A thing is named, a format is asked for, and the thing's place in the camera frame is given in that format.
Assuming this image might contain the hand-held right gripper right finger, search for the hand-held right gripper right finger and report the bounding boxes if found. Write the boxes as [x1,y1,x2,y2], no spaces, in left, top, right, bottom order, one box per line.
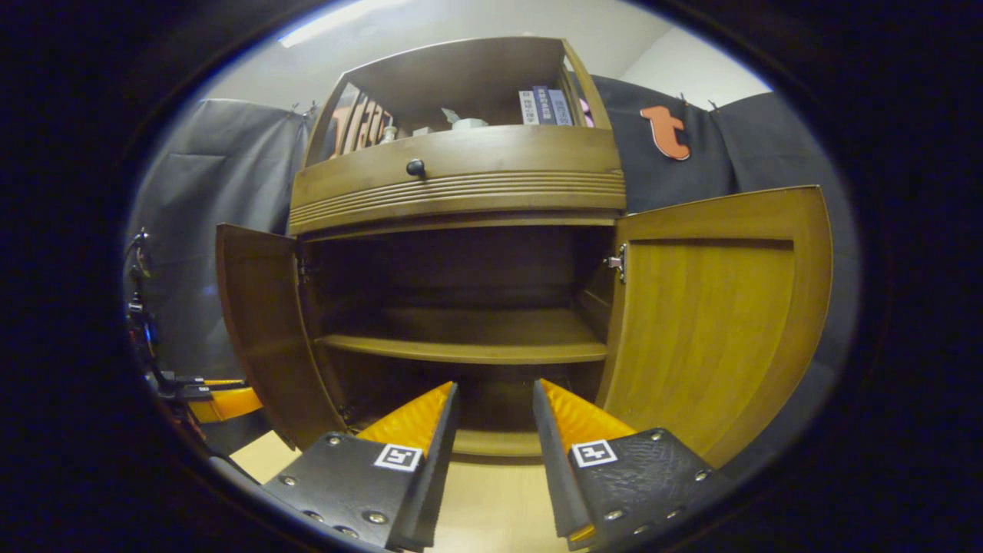
[532,378,730,552]

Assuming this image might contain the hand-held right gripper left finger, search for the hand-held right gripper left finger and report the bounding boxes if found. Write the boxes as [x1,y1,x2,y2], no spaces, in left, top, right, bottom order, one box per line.
[261,380,462,552]

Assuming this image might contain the wooden inner cabinet shelf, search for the wooden inner cabinet shelf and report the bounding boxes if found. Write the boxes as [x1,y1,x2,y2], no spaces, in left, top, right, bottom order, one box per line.
[315,307,609,366]

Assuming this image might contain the wooden cabinet drawer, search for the wooden cabinet drawer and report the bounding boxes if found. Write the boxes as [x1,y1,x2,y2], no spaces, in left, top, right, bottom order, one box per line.
[289,125,627,236]

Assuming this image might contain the white tissue holder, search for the white tissue holder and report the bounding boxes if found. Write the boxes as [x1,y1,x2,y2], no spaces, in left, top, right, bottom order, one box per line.
[442,108,490,131]

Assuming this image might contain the black backdrop cloth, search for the black backdrop cloth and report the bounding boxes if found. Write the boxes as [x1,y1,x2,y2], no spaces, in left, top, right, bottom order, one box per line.
[127,75,861,462]

